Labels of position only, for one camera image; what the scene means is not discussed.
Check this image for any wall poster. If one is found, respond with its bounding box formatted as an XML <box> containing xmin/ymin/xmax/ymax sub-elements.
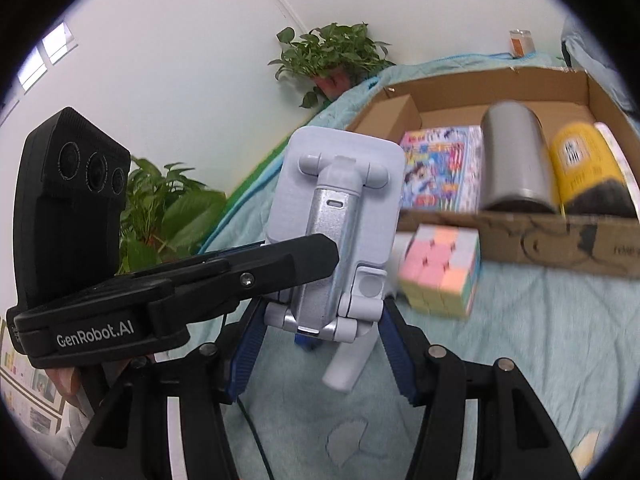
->
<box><xmin>0</xmin><ymin>317</ymin><xmax>66</xmax><ymax>436</ymax></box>

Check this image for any window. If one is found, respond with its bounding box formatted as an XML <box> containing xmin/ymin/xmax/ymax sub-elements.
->
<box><xmin>17</xmin><ymin>22</ymin><xmax>78</xmax><ymax>93</ymax></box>

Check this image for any colourful board game box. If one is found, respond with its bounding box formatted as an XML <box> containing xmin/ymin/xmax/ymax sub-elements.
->
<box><xmin>400</xmin><ymin>126</ymin><xmax>485</xmax><ymax>213</ymax></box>

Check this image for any potted plant in red pot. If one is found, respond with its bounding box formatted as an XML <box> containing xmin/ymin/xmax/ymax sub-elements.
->
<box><xmin>268</xmin><ymin>22</ymin><xmax>396</xmax><ymax>109</ymax></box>

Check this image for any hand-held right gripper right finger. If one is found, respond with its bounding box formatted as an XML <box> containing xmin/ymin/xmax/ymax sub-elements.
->
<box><xmin>380</xmin><ymin>300</ymin><xmax>583</xmax><ymax>480</ymax></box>

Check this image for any orange label jar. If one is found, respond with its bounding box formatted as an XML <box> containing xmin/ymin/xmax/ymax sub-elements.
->
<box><xmin>509</xmin><ymin>29</ymin><xmax>535</xmax><ymax>58</ymax></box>

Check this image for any light blue blanket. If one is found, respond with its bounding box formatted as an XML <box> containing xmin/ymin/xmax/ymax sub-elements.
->
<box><xmin>187</xmin><ymin>52</ymin><xmax>640</xmax><ymax>480</ymax></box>

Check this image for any white folding phone stand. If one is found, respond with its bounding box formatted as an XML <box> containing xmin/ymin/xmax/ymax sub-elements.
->
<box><xmin>263</xmin><ymin>126</ymin><xmax>407</xmax><ymax>393</ymax></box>

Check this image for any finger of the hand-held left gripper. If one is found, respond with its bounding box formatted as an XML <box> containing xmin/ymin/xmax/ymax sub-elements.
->
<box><xmin>147</xmin><ymin>234</ymin><xmax>340</xmax><ymax>341</ymax></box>
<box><xmin>117</xmin><ymin>241</ymin><xmax>266</xmax><ymax>282</ymax></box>

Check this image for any pastel puzzle cube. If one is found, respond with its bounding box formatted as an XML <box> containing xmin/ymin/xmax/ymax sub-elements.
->
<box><xmin>397</xmin><ymin>224</ymin><xmax>482</xmax><ymax>320</ymax></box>

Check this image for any black cable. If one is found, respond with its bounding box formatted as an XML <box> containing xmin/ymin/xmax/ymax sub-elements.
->
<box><xmin>235</xmin><ymin>395</ymin><xmax>276</xmax><ymax>480</ymax></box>

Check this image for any person's left hand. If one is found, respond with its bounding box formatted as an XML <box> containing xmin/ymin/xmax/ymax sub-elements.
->
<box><xmin>46</xmin><ymin>365</ymin><xmax>85</xmax><ymax>406</ymax></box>

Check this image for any grey metal cylinder flask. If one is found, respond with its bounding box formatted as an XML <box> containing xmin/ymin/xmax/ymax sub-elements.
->
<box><xmin>480</xmin><ymin>101</ymin><xmax>560</xmax><ymax>215</ymax></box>

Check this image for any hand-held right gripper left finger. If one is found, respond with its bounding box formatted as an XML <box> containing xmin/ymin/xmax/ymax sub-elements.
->
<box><xmin>75</xmin><ymin>305</ymin><xmax>268</xmax><ymax>480</ymax></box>

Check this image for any yellow can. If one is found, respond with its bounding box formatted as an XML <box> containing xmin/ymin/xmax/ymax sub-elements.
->
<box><xmin>549</xmin><ymin>120</ymin><xmax>638</xmax><ymax>218</ymax></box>

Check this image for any large-leaf green potted plant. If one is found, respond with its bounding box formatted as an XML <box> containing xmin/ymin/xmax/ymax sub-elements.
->
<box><xmin>117</xmin><ymin>156</ymin><xmax>228</xmax><ymax>276</ymax></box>

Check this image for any white flat pack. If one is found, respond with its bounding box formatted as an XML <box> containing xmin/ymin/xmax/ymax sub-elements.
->
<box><xmin>595</xmin><ymin>122</ymin><xmax>640</xmax><ymax>201</ymax></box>

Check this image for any large cardboard box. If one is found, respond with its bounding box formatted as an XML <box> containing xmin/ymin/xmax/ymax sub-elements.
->
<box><xmin>345</xmin><ymin>65</ymin><xmax>640</xmax><ymax>281</ymax></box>

